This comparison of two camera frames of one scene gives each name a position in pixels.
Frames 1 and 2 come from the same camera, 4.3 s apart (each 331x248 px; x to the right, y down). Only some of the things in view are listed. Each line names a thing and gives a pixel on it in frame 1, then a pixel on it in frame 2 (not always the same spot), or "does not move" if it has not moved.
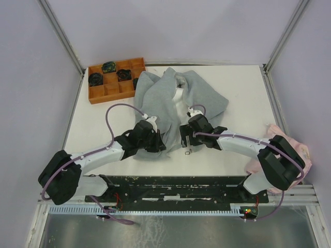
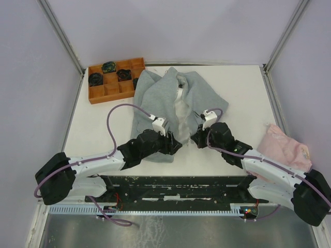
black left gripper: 159,145 -> 171,145
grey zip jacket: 171,99 does not move
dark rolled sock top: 109,66 does not move
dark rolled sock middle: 124,75 does not move
